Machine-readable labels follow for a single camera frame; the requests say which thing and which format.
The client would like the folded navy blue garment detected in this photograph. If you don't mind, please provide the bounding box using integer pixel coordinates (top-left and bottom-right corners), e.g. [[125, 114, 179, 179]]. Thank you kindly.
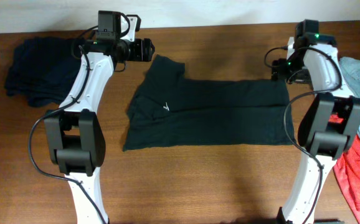
[[4, 37, 85, 108]]

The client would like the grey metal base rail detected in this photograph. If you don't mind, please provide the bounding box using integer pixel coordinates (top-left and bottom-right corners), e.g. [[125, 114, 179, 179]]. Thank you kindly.
[[313, 220, 345, 224]]

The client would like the black Nike t-shirt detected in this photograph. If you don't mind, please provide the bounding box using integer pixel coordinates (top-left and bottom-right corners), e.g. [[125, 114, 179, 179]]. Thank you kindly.
[[123, 55, 294, 151]]

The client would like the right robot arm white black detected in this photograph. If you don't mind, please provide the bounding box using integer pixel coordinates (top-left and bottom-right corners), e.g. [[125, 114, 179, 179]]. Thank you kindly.
[[269, 19, 360, 224]]

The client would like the red mesh shirt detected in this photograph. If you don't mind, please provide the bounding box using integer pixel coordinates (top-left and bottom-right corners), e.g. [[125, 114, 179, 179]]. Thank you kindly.
[[328, 60, 360, 224]]

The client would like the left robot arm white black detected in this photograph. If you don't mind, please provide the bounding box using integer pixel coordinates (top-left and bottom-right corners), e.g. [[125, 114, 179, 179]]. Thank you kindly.
[[42, 11, 154, 223]]

